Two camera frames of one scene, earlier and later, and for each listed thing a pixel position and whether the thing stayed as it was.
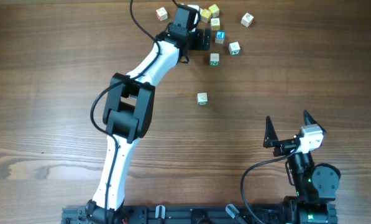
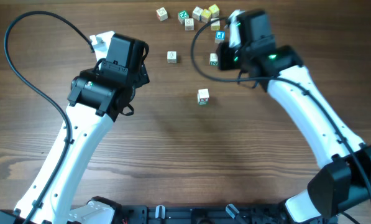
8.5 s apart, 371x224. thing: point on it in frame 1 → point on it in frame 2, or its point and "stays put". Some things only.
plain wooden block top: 162,14 stays put
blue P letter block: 220,37 stays put
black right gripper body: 284,148 → 230,56
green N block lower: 214,59 stays put
